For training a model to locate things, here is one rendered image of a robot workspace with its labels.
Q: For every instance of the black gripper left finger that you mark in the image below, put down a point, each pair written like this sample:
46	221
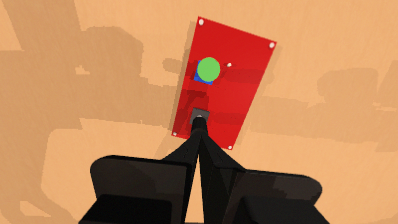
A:
168	179

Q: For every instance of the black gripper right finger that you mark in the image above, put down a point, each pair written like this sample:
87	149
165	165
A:
224	182

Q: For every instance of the red circuit board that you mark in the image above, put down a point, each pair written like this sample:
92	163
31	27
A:
224	70

